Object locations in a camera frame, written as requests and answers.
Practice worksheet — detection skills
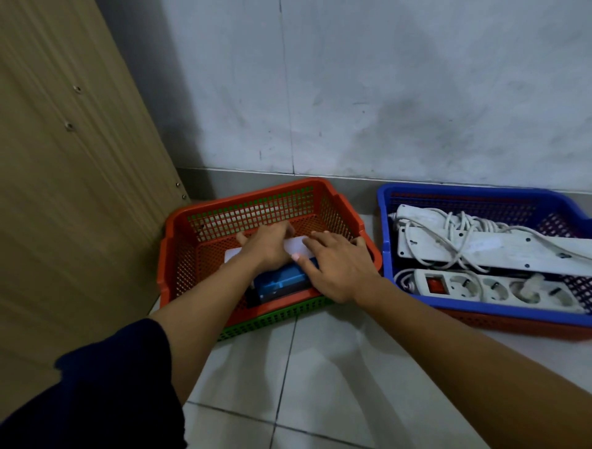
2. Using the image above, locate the wooden cabinet side panel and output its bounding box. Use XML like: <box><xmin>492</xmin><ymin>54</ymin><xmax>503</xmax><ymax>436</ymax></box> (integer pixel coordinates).
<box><xmin>0</xmin><ymin>0</ymin><xmax>191</xmax><ymax>417</ymax></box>

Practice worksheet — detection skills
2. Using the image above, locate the person's right hand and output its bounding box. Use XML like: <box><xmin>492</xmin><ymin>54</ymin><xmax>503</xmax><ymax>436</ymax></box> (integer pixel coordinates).
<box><xmin>291</xmin><ymin>230</ymin><xmax>382</xmax><ymax>306</ymax></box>

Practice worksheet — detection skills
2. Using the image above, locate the green plastic basket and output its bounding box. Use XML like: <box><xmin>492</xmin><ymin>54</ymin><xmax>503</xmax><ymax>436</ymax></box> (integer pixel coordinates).
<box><xmin>217</xmin><ymin>295</ymin><xmax>336</xmax><ymax>342</ymax></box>

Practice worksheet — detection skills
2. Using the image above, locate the blue plastic basket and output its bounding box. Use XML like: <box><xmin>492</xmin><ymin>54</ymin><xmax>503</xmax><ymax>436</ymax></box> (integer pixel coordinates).
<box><xmin>377</xmin><ymin>183</ymin><xmax>592</xmax><ymax>329</ymax></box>

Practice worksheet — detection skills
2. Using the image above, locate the blue-edged white device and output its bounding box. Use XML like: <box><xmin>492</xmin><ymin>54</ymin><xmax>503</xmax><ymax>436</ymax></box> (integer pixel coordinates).
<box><xmin>224</xmin><ymin>236</ymin><xmax>324</xmax><ymax>306</ymax></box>

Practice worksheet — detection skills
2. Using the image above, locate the person's right forearm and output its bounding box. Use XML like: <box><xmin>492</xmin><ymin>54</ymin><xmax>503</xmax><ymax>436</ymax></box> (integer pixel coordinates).
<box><xmin>365</xmin><ymin>277</ymin><xmax>592</xmax><ymax>449</ymax></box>

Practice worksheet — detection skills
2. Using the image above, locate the orange plastic basket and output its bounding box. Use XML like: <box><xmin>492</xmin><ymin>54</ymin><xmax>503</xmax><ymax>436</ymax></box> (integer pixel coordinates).
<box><xmin>156</xmin><ymin>178</ymin><xmax>384</xmax><ymax>327</ymax></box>
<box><xmin>439</xmin><ymin>307</ymin><xmax>592</xmax><ymax>342</ymax></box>

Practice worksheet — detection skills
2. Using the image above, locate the person's left hand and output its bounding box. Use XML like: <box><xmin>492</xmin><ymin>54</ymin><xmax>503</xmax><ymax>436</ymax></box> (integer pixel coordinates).
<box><xmin>236</xmin><ymin>221</ymin><xmax>297</xmax><ymax>274</ymax></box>

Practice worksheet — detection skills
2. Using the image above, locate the white power strip red switch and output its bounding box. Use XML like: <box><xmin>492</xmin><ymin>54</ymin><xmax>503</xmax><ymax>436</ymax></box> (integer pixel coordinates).
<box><xmin>393</xmin><ymin>268</ymin><xmax>586</xmax><ymax>315</ymax></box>

